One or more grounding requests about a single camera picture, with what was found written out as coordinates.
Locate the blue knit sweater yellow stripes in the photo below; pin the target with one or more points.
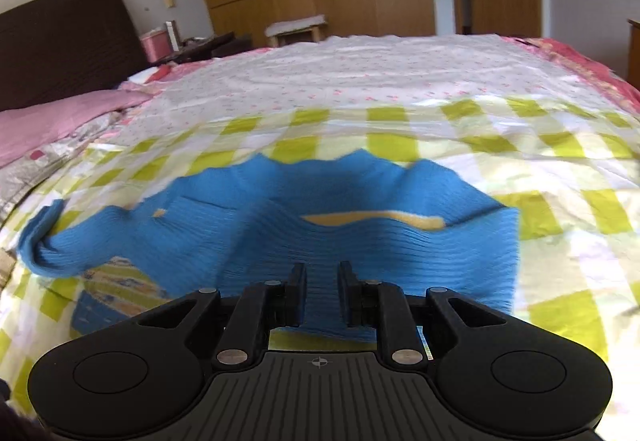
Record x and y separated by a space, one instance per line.
417 227

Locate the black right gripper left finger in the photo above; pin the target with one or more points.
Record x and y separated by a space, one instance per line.
261 308

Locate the pink storage box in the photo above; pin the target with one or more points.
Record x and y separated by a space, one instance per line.
156 45

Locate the dark wooden headboard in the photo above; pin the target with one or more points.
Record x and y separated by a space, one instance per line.
56 49

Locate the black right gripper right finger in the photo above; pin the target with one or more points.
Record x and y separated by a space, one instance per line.
383 307

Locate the dark bedside table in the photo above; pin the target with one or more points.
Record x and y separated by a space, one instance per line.
221 46

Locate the metal thermos bottle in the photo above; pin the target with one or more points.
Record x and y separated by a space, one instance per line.
173 35

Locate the green checked bed sheet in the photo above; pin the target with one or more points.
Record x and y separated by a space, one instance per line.
531 122

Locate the white patterned pillow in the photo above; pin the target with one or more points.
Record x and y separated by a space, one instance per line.
24 174

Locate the pink pillow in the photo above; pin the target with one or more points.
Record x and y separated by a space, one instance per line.
23 130

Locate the small stool white cushion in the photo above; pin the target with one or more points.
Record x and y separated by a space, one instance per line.
286 33

